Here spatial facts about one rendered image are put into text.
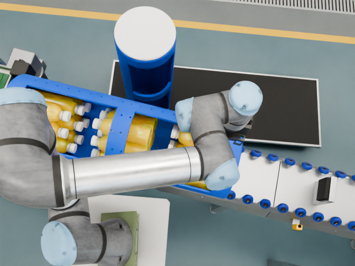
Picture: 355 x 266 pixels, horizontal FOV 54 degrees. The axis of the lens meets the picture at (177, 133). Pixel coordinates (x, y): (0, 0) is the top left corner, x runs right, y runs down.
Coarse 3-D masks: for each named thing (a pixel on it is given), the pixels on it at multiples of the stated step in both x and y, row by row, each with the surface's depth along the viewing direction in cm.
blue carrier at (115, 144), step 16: (16, 80) 127; (32, 80) 129; (48, 80) 132; (80, 96) 126; (96, 96) 128; (112, 96) 132; (96, 112) 148; (128, 112) 125; (144, 112) 126; (160, 112) 128; (112, 128) 122; (128, 128) 122; (160, 128) 147; (112, 144) 122; (160, 144) 149; (208, 192) 128; (224, 192) 125
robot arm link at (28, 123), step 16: (0, 96) 65; (16, 96) 65; (32, 96) 67; (0, 112) 63; (16, 112) 63; (32, 112) 65; (0, 128) 61; (16, 128) 62; (32, 128) 63; (48, 128) 69; (0, 144) 60; (32, 144) 62; (48, 144) 66; (48, 208) 100; (64, 208) 96; (80, 208) 99
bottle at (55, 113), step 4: (48, 104) 127; (52, 104) 127; (56, 104) 128; (48, 108) 126; (52, 108) 126; (56, 108) 127; (60, 108) 128; (48, 112) 126; (52, 112) 126; (56, 112) 126; (60, 112) 128; (48, 116) 126; (52, 116) 126; (56, 116) 127; (60, 116) 127; (52, 120) 127; (56, 120) 128
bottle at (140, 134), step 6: (108, 120) 126; (102, 126) 126; (108, 126) 125; (132, 126) 126; (138, 126) 126; (144, 126) 127; (102, 132) 128; (108, 132) 126; (120, 132) 125; (132, 132) 125; (138, 132) 125; (144, 132) 125; (150, 132) 126; (132, 138) 126; (138, 138) 125; (144, 138) 125; (150, 138) 131; (138, 144) 128; (144, 144) 126
